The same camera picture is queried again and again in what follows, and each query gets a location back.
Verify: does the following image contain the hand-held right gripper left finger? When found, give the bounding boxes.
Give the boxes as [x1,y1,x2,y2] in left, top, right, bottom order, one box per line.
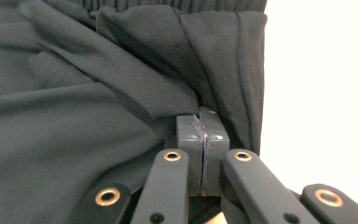
[130,114,205,224]

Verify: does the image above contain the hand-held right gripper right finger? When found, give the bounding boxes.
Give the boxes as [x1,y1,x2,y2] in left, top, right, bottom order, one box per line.
[200,106,321,224]

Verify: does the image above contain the black pants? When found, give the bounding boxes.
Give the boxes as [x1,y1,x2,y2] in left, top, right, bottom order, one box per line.
[0,0,269,224]

